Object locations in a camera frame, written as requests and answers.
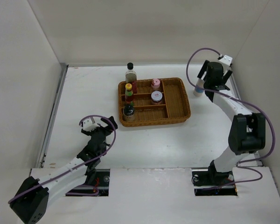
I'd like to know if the white blue cylindrical shaker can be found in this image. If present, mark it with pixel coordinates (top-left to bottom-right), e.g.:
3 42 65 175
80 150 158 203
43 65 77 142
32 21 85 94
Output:
193 78 204 97

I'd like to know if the black cap spice jar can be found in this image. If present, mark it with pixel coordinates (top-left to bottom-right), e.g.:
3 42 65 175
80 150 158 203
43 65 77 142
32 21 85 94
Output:
123 104 135 122

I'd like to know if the red chili sauce bottle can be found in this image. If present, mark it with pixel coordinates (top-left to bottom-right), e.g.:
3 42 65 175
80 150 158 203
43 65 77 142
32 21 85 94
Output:
125 83 134 106

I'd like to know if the pink cap spice jar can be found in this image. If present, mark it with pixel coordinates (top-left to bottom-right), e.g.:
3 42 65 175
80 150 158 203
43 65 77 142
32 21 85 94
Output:
151 78 161 92

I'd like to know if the dark sauce bottle black cap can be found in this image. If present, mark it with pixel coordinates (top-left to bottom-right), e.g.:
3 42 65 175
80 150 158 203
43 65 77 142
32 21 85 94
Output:
125 63 137 94

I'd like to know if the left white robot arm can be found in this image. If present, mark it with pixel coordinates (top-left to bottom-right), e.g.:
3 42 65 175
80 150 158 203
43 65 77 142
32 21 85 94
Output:
8 115 118 224

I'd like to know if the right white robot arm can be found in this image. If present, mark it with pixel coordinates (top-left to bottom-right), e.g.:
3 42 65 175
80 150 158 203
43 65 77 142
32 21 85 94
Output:
198 60 266 185

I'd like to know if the brown wicker divided tray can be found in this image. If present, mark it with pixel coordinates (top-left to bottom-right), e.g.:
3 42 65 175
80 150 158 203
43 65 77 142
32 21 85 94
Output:
118 77 191 127

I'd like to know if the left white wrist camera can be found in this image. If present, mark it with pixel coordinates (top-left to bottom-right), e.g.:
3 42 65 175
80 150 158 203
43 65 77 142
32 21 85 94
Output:
79 118 99 132

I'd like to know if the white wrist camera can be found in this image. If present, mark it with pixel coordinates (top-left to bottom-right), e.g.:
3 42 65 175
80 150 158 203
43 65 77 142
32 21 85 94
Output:
79 118 99 132
217 54 233 70

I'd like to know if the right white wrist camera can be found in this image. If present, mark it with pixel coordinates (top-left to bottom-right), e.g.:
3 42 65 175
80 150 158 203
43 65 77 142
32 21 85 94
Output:
217 54 233 70

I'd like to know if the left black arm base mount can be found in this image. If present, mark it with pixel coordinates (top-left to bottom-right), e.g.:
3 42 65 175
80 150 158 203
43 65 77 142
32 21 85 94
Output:
66 169 111 197

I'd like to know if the left metal table rail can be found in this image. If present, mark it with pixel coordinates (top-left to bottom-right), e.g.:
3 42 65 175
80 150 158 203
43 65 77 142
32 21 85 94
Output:
35 63 69 168

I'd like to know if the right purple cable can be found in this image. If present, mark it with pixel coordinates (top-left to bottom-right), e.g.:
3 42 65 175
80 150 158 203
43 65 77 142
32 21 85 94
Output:
186 48 276 187

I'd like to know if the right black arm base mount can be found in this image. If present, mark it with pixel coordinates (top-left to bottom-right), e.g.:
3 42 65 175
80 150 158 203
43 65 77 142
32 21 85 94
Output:
191 170 238 196

